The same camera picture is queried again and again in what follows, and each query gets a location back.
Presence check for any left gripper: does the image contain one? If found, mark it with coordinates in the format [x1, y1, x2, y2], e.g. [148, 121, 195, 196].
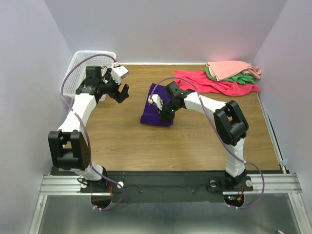
[98, 69, 129, 103]

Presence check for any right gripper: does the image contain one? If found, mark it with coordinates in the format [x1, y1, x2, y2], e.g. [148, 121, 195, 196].
[156, 100, 181, 123]

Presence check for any purple towel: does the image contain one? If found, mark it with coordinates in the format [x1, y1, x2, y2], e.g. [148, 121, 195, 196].
[140, 83, 174, 127]

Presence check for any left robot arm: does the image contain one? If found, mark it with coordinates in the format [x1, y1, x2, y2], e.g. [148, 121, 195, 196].
[48, 65, 129, 192]

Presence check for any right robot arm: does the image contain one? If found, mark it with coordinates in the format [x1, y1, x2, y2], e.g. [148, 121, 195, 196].
[148, 81, 249, 191]

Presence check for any hot pink towel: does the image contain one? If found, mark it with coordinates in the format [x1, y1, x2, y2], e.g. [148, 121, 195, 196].
[175, 70, 261, 97]

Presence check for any white plastic basket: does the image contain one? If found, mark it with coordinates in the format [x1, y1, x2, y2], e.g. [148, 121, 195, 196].
[63, 50, 117, 99]

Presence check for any salmon pink towel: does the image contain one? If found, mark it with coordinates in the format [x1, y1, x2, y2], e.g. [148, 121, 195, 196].
[206, 60, 262, 81]

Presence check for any green towel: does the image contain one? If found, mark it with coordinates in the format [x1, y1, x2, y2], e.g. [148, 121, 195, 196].
[205, 67, 255, 84]

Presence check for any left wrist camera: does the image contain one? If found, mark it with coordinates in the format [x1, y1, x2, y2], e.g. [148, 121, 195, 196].
[110, 66, 129, 84]

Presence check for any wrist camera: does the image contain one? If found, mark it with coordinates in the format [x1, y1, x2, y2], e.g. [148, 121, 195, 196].
[110, 66, 129, 84]
[148, 94, 163, 110]

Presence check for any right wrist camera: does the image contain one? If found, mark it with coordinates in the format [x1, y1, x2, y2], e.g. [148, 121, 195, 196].
[148, 94, 163, 110]

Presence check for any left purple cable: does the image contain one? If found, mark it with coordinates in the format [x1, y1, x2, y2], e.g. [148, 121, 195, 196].
[60, 54, 127, 212]

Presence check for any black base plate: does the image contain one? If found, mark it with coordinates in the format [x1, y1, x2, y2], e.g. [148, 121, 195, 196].
[50, 170, 254, 203]

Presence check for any aluminium frame rail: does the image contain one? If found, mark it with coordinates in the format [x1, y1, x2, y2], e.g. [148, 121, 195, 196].
[39, 174, 302, 195]

